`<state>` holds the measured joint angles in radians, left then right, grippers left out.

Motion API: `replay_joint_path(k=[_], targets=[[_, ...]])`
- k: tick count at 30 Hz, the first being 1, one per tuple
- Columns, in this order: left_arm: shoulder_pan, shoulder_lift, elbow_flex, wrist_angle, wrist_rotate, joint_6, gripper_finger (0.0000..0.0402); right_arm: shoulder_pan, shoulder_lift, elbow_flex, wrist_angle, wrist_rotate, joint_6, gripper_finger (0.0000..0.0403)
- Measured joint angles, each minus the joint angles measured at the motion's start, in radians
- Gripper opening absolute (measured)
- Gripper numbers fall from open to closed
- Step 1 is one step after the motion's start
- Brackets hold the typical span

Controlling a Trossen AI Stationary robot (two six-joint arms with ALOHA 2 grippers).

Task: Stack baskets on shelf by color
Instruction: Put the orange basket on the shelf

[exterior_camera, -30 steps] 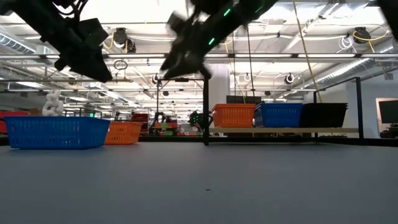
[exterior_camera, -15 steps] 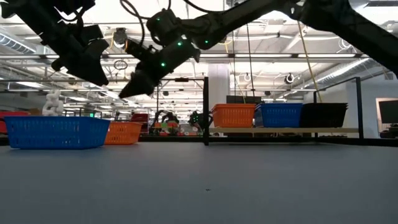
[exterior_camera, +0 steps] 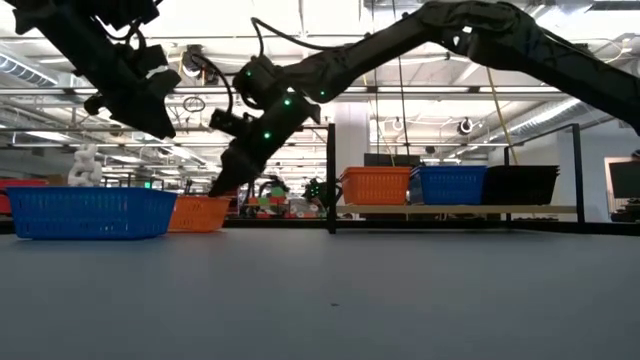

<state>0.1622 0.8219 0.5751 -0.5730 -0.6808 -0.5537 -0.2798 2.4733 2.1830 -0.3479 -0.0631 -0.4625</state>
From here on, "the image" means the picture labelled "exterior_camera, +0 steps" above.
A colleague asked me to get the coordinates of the colourful blocks pile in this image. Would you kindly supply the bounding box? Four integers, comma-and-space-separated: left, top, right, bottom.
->
239, 185, 324, 220

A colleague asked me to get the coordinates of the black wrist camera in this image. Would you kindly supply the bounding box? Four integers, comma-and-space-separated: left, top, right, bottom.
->
208, 108, 254, 137
133, 43, 183, 97

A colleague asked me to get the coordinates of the wooden shelf board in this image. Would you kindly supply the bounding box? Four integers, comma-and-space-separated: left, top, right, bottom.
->
335, 204, 579, 216

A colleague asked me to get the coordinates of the red background object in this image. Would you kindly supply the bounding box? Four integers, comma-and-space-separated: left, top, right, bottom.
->
0, 178, 50, 217

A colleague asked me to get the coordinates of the dark computer monitor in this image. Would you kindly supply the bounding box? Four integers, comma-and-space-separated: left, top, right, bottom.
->
608, 160, 640, 200

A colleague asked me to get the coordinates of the orange plastic basket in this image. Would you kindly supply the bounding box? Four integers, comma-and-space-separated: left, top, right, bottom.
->
341, 172, 411, 207
339, 165, 413, 176
167, 194, 232, 234

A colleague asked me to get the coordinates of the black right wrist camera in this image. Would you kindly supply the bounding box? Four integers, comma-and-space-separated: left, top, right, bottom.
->
208, 108, 254, 137

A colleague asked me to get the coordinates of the black shelf frame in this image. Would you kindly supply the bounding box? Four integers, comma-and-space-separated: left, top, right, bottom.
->
326, 122, 586, 235

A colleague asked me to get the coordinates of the black plastic basket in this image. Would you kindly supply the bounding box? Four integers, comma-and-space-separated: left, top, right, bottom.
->
481, 164, 561, 176
482, 172, 560, 207

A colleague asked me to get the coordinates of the white robot hand model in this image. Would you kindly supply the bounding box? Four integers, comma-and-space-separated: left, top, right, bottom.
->
67, 143, 104, 188

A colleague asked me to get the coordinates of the yellow cable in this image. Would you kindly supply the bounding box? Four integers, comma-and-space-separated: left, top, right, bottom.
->
485, 66, 520, 167

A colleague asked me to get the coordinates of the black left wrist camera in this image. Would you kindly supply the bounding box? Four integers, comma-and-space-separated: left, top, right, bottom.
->
133, 43, 183, 97

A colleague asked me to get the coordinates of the black table frame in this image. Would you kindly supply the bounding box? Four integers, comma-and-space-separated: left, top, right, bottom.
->
0, 218, 640, 237

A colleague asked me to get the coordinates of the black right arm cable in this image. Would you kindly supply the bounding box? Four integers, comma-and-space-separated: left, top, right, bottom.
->
249, 17, 351, 59

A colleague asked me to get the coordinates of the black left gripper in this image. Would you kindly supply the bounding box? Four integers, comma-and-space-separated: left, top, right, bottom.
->
67, 37, 177, 140

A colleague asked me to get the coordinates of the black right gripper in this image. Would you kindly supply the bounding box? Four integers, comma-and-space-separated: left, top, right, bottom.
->
207, 97, 322, 198

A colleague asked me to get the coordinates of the wide dark screen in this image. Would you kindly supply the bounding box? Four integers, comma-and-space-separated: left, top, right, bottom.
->
363, 152, 422, 169

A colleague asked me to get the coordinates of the blue plastic basket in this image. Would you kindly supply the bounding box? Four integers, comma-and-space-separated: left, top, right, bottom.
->
409, 166, 424, 206
418, 165, 489, 207
5, 186, 180, 241

